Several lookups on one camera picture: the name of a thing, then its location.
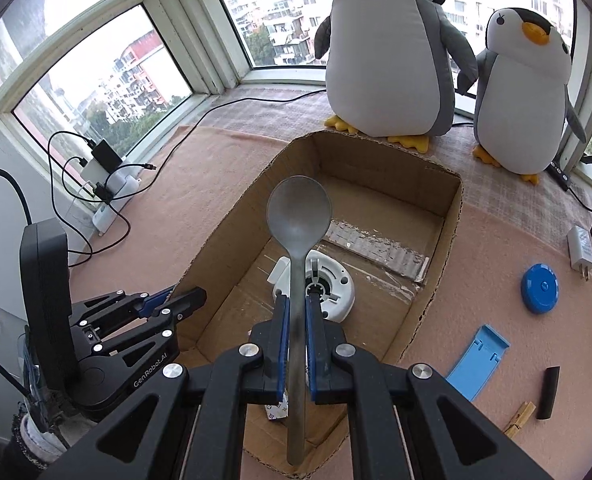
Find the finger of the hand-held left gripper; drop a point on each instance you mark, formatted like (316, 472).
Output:
(158, 301)
(190, 297)

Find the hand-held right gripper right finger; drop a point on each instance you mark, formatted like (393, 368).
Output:
(312, 350)

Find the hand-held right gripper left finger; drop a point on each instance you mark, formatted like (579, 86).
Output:
(282, 350)

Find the white patterned tube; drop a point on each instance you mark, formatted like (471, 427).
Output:
(276, 414)

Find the white round plastic device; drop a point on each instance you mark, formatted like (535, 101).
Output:
(338, 290)

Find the grey metal spoon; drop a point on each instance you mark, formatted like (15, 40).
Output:
(298, 210)

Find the cardboard box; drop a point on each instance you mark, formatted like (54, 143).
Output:
(376, 195)

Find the wooden clothespin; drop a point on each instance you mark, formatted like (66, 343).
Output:
(521, 417)

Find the blue round lid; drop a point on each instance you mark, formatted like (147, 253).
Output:
(540, 287)

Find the black tube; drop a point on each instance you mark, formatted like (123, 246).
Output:
(547, 392)

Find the white plug adapter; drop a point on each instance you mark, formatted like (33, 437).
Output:
(580, 250)

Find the person's left forearm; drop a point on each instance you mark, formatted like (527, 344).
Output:
(35, 435)

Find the white charger brick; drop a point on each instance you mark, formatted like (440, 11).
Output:
(93, 172)

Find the white power strip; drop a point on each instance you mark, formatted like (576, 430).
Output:
(120, 182)

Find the black charger brick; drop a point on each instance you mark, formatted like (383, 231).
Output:
(106, 155)

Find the blue phone stand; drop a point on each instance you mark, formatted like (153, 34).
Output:
(476, 365)

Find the large penguin plush toy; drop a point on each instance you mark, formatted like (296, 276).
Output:
(386, 60)

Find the black inline controller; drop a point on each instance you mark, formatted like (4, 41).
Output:
(561, 175)

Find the small penguin plush toy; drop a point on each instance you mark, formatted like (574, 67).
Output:
(521, 110)

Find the white window frame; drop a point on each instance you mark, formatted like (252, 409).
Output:
(185, 20)

